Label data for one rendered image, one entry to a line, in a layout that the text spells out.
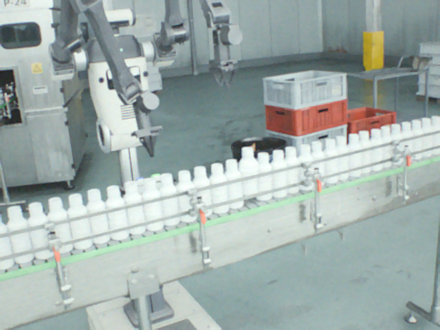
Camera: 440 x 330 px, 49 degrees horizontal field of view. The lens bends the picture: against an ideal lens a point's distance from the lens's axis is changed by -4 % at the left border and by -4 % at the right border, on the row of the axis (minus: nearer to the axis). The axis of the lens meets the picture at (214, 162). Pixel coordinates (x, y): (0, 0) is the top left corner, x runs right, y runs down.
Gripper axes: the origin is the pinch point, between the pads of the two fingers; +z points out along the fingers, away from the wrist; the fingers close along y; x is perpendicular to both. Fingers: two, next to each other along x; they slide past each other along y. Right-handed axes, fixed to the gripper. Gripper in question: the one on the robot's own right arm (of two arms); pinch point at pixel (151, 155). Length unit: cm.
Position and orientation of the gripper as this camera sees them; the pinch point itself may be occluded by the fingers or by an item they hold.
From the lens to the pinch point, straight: 176.2
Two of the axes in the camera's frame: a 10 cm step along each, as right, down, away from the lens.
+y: 8.9, -2.0, 4.1
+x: -4.0, 1.1, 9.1
